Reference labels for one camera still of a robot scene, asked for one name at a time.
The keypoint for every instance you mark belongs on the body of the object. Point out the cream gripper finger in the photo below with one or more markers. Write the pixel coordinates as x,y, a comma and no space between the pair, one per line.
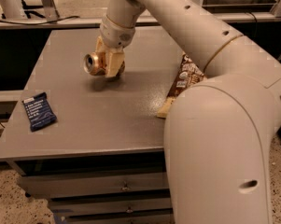
114,61
100,46

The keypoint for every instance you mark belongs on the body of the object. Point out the orange soda can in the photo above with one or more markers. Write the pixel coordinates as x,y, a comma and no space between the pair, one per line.
97,64

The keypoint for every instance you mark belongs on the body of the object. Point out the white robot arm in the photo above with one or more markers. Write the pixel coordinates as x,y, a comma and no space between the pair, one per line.
218,132

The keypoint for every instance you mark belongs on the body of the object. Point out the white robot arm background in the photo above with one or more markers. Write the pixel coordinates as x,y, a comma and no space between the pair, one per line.
12,9

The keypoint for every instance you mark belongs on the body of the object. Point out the sea salt chips bag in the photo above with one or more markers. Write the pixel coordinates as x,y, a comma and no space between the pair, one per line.
188,74

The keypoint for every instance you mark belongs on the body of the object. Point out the grey drawer cabinet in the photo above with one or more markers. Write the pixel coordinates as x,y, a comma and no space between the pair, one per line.
102,124

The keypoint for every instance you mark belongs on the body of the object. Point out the blue snack bar wrapper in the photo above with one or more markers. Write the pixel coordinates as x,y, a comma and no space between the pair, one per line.
38,111

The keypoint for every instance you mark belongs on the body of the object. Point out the top grey drawer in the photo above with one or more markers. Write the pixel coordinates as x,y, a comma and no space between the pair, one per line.
87,184

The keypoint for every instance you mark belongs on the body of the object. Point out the grey drawer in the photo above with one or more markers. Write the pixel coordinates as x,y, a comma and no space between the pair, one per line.
107,204
145,217
87,184

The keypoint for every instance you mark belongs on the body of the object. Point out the middle grey drawer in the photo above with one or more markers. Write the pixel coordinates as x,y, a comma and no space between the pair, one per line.
107,204

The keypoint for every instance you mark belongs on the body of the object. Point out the bottom grey drawer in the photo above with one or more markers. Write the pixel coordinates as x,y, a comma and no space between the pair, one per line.
145,217

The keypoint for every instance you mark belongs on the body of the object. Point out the grey metal rail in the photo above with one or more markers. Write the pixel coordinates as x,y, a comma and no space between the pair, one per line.
74,22

